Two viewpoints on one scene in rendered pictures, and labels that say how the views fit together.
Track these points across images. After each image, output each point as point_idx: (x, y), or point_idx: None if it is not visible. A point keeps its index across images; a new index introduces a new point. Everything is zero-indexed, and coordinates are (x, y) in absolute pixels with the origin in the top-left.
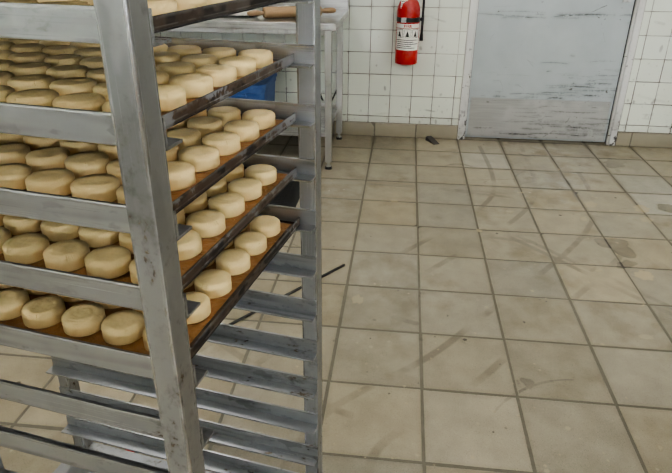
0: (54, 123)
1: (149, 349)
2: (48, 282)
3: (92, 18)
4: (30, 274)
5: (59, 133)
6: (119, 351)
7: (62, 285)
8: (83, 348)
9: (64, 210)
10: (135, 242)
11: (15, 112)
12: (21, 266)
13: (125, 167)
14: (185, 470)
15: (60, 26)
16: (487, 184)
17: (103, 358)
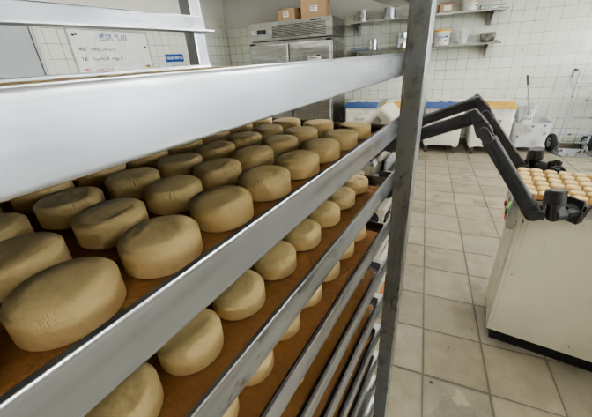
0: (371, 294)
1: (392, 349)
2: (357, 386)
3: (385, 230)
4: (352, 395)
5: (371, 297)
6: (368, 377)
7: (360, 378)
8: (360, 400)
9: (366, 335)
10: (397, 307)
11: (362, 308)
12: (351, 397)
13: (401, 278)
14: (389, 386)
15: (379, 243)
16: None
17: (365, 391)
